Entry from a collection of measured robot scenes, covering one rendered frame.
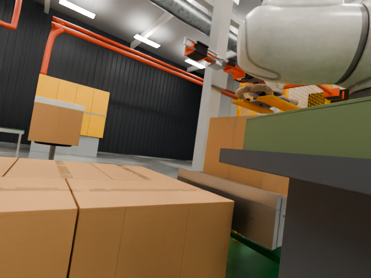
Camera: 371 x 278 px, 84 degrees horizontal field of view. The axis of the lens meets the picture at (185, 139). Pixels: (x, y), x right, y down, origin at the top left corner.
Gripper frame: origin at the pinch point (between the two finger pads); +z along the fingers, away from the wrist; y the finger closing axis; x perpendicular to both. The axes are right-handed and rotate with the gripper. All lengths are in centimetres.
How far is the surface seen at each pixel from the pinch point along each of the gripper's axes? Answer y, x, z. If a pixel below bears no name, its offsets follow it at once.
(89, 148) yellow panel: 92, 71, 733
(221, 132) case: 34.5, -4.5, 6.2
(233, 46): -361, 451, 456
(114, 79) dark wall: -275, 198, 1051
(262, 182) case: 57, -3, -23
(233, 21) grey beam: -190, 161, 176
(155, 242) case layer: 78, -53, -20
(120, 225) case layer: 71, -65, -19
